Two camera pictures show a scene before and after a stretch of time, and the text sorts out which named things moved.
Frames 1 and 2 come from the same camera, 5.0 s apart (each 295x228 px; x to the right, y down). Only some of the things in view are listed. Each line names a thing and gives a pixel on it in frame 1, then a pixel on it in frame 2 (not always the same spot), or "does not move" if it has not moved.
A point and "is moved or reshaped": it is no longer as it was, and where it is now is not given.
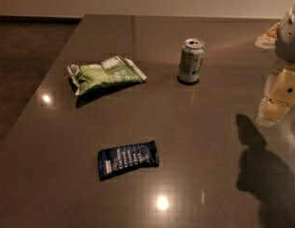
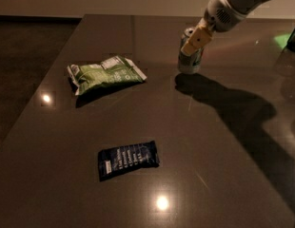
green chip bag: x=111 y=71 does not move
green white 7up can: x=191 y=58 is moved or reshaped
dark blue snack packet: x=127 y=158 does not move
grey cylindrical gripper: x=289 y=38 → x=221 y=18
